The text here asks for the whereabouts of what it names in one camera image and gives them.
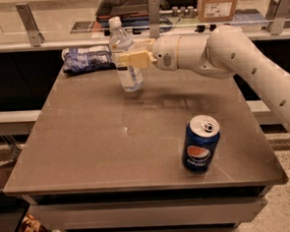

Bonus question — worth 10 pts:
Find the metal glass bracket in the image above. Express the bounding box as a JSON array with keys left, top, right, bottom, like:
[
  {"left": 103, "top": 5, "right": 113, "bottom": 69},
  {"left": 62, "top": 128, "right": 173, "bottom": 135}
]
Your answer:
[
  {"left": 147, "top": 0, "right": 160, "bottom": 38},
  {"left": 266, "top": 0, "right": 290, "bottom": 35},
  {"left": 15, "top": 3, "right": 45, "bottom": 47}
]

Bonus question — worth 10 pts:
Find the clear plastic water bottle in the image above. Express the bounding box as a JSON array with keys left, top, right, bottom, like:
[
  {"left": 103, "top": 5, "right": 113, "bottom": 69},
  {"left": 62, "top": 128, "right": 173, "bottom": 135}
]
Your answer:
[{"left": 109, "top": 17, "right": 144, "bottom": 92}]

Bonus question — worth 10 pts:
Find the stack of dark trays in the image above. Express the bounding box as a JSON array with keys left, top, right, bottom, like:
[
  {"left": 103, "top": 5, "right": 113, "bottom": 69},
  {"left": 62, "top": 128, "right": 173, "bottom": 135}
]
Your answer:
[{"left": 93, "top": 0, "right": 149, "bottom": 36}]

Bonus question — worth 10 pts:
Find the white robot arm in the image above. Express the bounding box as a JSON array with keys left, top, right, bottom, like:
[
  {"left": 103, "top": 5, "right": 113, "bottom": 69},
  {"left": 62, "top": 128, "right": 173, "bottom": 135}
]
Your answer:
[{"left": 117, "top": 26, "right": 290, "bottom": 133}]

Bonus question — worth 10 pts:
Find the blue Pepsi can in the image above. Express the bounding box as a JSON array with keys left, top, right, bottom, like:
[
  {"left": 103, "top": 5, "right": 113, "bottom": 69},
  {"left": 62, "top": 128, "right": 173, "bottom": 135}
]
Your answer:
[{"left": 182, "top": 114, "right": 220, "bottom": 174}]

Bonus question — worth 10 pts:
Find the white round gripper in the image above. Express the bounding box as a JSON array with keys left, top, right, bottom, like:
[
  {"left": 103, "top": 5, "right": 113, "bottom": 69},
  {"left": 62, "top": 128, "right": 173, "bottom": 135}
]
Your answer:
[{"left": 118, "top": 35, "right": 180, "bottom": 71}]

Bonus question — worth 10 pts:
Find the middle metal glass bracket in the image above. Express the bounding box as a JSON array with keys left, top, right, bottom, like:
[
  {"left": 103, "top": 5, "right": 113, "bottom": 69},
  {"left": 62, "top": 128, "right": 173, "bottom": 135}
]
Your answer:
[{"left": 147, "top": 0, "right": 160, "bottom": 38}]

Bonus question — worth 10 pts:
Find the blue snack bag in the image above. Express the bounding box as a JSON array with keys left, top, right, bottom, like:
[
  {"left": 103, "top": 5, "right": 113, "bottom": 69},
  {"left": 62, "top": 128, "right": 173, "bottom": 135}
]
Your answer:
[{"left": 61, "top": 45, "right": 115, "bottom": 74}]

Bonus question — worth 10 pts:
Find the right metal glass bracket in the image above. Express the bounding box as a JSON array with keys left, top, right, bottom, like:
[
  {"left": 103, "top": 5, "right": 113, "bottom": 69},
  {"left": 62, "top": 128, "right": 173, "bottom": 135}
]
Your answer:
[{"left": 266, "top": 0, "right": 290, "bottom": 35}]

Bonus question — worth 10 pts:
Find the grey table drawer unit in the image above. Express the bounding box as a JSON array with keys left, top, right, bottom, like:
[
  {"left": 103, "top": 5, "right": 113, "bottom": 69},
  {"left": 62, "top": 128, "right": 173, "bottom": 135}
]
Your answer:
[{"left": 26, "top": 180, "right": 274, "bottom": 232}]

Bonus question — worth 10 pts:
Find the left metal glass bracket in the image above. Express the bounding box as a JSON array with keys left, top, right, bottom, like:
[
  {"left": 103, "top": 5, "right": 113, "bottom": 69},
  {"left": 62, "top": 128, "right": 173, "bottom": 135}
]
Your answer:
[{"left": 15, "top": 3, "right": 45, "bottom": 47}]

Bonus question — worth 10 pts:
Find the brown cardboard box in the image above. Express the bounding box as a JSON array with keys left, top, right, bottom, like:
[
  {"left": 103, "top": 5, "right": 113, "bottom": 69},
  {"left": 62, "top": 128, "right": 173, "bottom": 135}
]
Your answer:
[{"left": 197, "top": 0, "right": 238, "bottom": 23}]

